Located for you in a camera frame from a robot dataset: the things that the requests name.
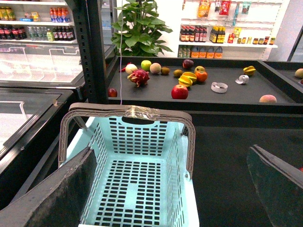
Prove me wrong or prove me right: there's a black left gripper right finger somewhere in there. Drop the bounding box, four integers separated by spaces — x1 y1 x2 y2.
247 145 303 227

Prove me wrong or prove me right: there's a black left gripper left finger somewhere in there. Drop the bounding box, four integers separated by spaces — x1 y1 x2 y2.
0 147 97 227

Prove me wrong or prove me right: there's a light blue plastic basket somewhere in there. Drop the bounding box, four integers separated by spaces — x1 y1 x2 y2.
67 116 199 227

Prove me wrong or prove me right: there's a grey basket handle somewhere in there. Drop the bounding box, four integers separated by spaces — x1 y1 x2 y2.
58 103 196 178

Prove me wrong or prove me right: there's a red green mango apple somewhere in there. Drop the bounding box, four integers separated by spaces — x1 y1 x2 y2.
194 66 205 73

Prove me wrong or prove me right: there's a peach front right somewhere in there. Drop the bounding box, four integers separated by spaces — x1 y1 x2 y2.
259 95 277 103

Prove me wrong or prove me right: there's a peach far right tray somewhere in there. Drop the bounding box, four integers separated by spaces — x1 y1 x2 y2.
294 68 303 79

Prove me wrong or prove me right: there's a white tape roll flat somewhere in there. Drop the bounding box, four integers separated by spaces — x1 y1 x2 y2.
211 82 228 93

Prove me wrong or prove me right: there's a yellow star fruit right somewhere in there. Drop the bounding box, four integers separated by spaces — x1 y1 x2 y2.
243 66 256 76

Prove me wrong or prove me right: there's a yellow star fruit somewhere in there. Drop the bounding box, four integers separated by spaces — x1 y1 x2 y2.
243 66 256 76
178 72 197 87

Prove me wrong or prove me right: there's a glass top freezer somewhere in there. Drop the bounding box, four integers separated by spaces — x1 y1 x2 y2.
0 42 114 147

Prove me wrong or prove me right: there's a small red apple left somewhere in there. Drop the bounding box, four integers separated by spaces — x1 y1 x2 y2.
107 87 118 97

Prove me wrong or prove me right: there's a black fruit display tray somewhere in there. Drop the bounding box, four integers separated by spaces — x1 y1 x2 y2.
107 57 303 114

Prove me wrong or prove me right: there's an orange persimmon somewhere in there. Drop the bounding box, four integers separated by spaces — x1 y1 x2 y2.
195 70 208 83

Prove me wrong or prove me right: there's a red apple front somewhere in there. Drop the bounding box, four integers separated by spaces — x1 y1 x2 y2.
171 84 188 99

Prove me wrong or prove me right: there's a yellow star fruit centre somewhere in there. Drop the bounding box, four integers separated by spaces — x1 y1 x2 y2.
178 72 197 87

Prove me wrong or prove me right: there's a pink dragon fruit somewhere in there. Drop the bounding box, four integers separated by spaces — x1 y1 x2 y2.
127 69 150 87

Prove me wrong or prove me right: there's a brown kiwi right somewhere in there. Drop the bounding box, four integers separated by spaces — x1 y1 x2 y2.
173 70 183 78

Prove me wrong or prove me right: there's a brown kiwi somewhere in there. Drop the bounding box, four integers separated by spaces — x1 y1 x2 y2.
161 67 170 75
173 70 183 78

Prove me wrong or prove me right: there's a white onion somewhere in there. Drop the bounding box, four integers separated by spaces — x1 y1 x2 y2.
125 63 138 75

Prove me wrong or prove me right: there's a dark red plum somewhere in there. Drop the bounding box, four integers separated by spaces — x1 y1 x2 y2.
182 59 194 69

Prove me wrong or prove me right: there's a brown kiwi left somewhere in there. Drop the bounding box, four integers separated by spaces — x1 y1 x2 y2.
161 67 170 75

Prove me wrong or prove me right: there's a peach near green apple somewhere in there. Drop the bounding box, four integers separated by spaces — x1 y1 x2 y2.
150 63 161 74

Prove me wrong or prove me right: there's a white sauce shelf right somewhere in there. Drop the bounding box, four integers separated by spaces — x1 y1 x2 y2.
180 0 290 60

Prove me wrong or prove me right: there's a white drinks shelf left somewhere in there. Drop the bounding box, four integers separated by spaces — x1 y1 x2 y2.
0 0 77 44

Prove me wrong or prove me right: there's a green potted plant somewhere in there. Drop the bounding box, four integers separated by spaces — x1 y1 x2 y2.
111 0 172 57

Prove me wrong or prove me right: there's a black metal shelf post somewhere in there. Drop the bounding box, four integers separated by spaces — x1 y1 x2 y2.
66 0 108 104

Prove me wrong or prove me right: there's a white hanging cord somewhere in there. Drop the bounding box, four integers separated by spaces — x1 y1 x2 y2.
119 0 123 105

